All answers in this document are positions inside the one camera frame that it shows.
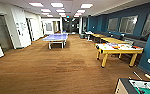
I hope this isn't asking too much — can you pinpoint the small white table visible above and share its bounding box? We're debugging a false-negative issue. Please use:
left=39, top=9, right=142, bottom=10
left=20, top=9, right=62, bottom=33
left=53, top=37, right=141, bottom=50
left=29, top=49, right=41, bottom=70
left=83, top=30, right=94, bottom=42

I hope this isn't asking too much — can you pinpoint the blue ping-pong table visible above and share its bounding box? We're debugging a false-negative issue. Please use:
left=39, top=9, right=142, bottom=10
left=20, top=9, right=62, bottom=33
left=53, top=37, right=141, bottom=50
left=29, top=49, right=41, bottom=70
left=42, top=32, right=70, bottom=50

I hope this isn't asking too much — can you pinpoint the yellow white-topped game table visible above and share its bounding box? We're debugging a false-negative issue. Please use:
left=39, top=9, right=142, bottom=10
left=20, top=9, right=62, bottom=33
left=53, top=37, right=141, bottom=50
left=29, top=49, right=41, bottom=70
left=94, top=42, right=145, bottom=69

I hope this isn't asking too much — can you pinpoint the interior glass window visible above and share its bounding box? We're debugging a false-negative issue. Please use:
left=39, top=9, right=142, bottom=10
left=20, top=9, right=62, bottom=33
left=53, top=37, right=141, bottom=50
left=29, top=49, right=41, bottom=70
left=107, top=17, right=121, bottom=33
left=140, top=12, right=150, bottom=37
left=119, top=15, right=139, bottom=36

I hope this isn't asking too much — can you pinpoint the green foosball table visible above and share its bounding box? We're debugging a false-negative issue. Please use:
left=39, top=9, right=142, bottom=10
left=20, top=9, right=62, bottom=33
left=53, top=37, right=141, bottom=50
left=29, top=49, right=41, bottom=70
left=113, top=71, right=150, bottom=94

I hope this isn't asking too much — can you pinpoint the grey elevator door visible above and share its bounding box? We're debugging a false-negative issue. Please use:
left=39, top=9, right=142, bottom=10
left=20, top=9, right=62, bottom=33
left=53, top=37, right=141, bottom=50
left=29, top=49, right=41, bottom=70
left=0, top=13, right=12, bottom=53

